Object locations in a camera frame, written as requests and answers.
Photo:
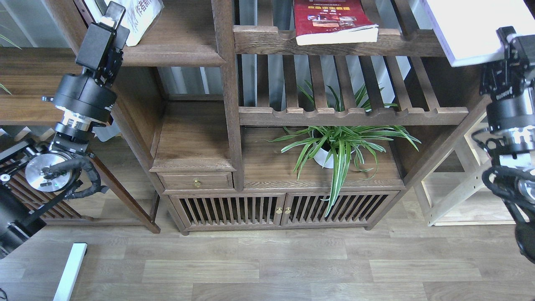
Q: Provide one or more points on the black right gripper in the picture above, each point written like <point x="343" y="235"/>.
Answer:
<point x="510" y="84"/>

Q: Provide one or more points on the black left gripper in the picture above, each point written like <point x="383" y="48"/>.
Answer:
<point x="86" y="98"/>

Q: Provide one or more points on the white book blue chinese title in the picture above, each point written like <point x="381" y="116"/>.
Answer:
<point x="139" y="16"/>

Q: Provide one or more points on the white lavender-edged book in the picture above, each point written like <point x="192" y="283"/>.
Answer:
<point x="467" y="29"/>

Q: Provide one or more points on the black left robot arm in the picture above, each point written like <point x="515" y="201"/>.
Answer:
<point x="64" y="167"/>

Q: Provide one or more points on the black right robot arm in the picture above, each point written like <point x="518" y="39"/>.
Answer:
<point x="511" y="177"/>

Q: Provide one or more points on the upright books top left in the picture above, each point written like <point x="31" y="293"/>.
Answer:
<point x="97" y="9"/>

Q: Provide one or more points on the dark wooden bookshelf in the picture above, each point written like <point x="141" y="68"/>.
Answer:
<point x="202" y="97"/>

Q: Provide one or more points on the red cover book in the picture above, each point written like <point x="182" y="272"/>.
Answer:
<point x="332" y="22"/>

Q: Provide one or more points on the white plant pot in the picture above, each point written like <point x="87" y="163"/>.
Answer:
<point x="324" y="156"/>

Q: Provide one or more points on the green spider plant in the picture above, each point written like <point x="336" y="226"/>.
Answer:
<point x="364" y="137"/>

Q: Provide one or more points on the white metal base leg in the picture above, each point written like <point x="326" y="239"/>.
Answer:
<point x="70" y="273"/>

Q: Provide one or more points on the light wooden shelf frame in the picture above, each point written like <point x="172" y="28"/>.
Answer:
<point x="449" y="186"/>

